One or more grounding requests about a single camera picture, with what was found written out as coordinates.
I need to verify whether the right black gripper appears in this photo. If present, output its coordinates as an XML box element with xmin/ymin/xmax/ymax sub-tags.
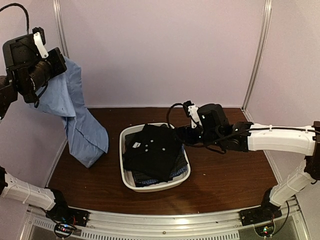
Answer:
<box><xmin>170</xmin><ymin>123</ymin><xmax>222</xmax><ymax>147</ymax></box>

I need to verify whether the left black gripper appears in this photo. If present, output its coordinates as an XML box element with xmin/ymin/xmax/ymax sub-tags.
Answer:
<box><xmin>24</xmin><ymin>46</ymin><xmax>69</xmax><ymax>97</ymax></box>

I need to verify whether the light blue long sleeve shirt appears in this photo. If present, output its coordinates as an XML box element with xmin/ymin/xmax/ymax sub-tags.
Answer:
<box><xmin>29</xmin><ymin>57</ymin><xmax>109</xmax><ymax>168</ymax></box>

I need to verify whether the white plastic basket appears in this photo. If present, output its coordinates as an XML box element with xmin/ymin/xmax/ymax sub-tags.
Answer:
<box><xmin>119</xmin><ymin>124</ymin><xmax>191</xmax><ymax>193</ymax></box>

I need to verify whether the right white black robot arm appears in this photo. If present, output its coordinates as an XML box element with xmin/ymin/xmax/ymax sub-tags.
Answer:
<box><xmin>175</xmin><ymin>101</ymin><xmax>320</xmax><ymax>221</ymax></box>

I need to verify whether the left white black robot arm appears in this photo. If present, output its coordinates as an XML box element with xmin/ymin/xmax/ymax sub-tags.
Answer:
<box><xmin>0</xmin><ymin>33</ymin><xmax>72</xmax><ymax>222</ymax></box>

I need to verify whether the black folded shirt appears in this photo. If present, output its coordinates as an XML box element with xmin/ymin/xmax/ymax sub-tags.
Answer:
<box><xmin>123</xmin><ymin>124</ymin><xmax>184</xmax><ymax>182</ymax></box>

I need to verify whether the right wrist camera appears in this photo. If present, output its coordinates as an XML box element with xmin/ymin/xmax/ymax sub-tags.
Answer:
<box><xmin>183</xmin><ymin>100</ymin><xmax>202</xmax><ymax>129</ymax></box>

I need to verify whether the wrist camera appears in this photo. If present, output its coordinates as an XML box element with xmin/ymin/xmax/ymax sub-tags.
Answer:
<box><xmin>32</xmin><ymin>27</ymin><xmax>49</xmax><ymax>59</ymax></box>
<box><xmin>183</xmin><ymin>100</ymin><xmax>202</xmax><ymax>129</ymax></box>

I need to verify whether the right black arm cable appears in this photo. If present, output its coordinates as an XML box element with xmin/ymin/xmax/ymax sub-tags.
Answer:
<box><xmin>166</xmin><ymin>102</ymin><xmax>191</xmax><ymax>131</ymax></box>

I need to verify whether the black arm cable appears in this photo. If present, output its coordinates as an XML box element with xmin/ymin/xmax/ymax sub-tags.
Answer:
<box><xmin>166</xmin><ymin>102</ymin><xmax>191</xmax><ymax>131</ymax></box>
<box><xmin>0</xmin><ymin>3</ymin><xmax>32</xmax><ymax>35</ymax></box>

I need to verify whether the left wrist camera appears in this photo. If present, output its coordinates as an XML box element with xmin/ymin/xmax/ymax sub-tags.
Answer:
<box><xmin>32</xmin><ymin>27</ymin><xmax>49</xmax><ymax>59</ymax></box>

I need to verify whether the left aluminium frame post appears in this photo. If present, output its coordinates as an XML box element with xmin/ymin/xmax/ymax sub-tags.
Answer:
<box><xmin>52</xmin><ymin>0</ymin><xmax>69</xmax><ymax>57</ymax></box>

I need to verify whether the aluminium frame post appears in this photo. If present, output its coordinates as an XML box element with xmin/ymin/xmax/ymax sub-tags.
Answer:
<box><xmin>241</xmin><ymin>0</ymin><xmax>273</xmax><ymax>112</ymax></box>
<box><xmin>52</xmin><ymin>0</ymin><xmax>69</xmax><ymax>57</ymax></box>

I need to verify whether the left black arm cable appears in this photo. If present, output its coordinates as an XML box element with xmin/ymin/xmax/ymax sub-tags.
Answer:
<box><xmin>0</xmin><ymin>3</ymin><xmax>32</xmax><ymax>35</ymax></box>

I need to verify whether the front aluminium rail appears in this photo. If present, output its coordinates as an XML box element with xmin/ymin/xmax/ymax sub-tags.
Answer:
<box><xmin>18</xmin><ymin>197</ymin><xmax>311</xmax><ymax>240</ymax></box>

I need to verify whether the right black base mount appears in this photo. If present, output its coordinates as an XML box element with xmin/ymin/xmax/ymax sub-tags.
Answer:
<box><xmin>239</xmin><ymin>206</ymin><xmax>282</xmax><ymax>226</ymax></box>

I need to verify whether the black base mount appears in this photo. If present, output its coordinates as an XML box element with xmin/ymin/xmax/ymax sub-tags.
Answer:
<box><xmin>239</xmin><ymin>206</ymin><xmax>282</xmax><ymax>226</ymax></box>
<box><xmin>45</xmin><ymin>206</ymin><xmax>89</xmax><ymax>227</ymax></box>

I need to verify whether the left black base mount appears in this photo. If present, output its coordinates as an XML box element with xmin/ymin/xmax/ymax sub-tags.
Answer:
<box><xmin>45</xmin><ymin>206</ymin><xmax>89</xmax><ymax>227</ymax></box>

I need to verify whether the right aluminium frame post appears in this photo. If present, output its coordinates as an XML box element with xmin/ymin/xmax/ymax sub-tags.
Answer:
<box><xmin>241</xmin><ymin>0</ymin><xmax>273</xmax><ymax>112</ymax></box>

